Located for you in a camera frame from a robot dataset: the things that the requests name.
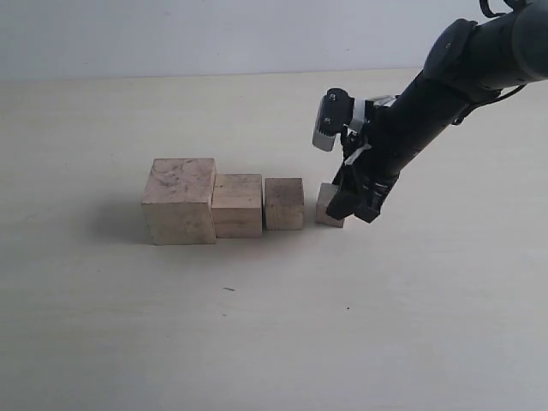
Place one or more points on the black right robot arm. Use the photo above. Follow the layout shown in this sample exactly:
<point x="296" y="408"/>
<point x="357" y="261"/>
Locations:
<point x="471" y="65"/>

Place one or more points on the smallest wooden cube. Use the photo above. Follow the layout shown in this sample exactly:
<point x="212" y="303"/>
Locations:
<point x="326" y="193"/>

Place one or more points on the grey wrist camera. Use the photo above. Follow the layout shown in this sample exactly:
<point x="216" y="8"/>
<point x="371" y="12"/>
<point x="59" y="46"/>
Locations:
<point x="338" y="113"/>

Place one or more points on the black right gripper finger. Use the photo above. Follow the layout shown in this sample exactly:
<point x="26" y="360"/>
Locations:
<point x="342" y="205"/>

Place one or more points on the second largest wooden cube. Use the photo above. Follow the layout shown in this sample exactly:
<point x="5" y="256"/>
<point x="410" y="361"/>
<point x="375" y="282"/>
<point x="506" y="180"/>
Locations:
<point x="237" y="206"/>

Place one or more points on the third largest wooden cube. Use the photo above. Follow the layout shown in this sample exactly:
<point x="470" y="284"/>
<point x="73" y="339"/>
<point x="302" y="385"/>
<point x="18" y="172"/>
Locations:
<point x="284" y="204"/>

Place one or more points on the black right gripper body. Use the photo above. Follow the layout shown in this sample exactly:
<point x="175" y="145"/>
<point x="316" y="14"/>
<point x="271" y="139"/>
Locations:
<point x="371" y="190"/>

